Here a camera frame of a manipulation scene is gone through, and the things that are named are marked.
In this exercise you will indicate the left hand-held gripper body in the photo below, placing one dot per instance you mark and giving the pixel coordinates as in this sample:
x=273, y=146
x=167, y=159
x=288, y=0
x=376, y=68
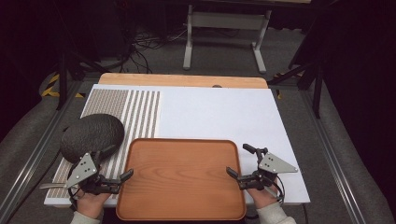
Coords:
x=81, y=170

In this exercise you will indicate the white mat with striped print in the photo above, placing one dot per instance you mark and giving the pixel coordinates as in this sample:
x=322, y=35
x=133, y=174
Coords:
x=211, y=115

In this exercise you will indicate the yellow black hazard tape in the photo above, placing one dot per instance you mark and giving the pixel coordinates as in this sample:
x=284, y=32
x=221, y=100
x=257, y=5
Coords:
x=51, y=87

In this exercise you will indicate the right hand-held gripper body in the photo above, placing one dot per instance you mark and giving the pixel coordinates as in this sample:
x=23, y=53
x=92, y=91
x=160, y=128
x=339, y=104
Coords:
x=274, y=164

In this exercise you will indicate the person's left hand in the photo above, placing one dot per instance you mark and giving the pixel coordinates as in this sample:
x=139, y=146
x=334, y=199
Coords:
x=91, y=203

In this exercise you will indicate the person's right hand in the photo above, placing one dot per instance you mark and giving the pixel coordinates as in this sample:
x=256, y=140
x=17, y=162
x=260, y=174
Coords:
x=261, y=197

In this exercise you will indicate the black metal stand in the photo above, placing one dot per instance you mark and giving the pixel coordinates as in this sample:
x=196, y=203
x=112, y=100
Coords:
x=317, y=90
x=63, y=77

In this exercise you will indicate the brown wooden tray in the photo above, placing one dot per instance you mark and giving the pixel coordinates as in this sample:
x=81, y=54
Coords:
x=181, y=179

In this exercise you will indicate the aluminium floor rail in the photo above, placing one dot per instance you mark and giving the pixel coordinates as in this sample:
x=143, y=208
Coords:
x=334, y=161
x=34, y=155

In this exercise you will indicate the grey metal table frame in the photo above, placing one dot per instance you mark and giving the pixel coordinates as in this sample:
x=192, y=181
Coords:
x=229, y=20

